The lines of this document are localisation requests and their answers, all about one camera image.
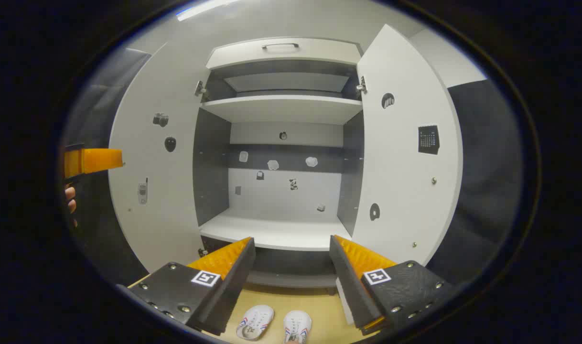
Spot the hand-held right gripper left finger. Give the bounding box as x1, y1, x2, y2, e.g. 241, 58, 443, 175
117, 236, 256, 336

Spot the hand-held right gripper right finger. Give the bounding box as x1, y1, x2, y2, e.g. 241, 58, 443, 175
329, 235, 456, 336

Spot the white sneaker shoe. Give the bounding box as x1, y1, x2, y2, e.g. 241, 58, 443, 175
283, 311, 313, 344
236, 305, 275, 341

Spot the white shoe cabinet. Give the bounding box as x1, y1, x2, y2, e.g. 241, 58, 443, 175
108, 24, 463, 290

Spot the white shoe cabinet door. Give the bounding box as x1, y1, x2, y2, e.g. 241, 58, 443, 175
351, 24, 463, 266
108, 43, 210, 273

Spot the white cabinet shelf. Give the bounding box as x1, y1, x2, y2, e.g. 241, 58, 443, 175
201, 95, 363, 126

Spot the white cabinet drawer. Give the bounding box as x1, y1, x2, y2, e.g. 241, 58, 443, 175
206, 37, 363, 70

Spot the black backdrop cloth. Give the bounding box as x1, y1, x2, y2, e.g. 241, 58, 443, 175
62, 48, 526, 287

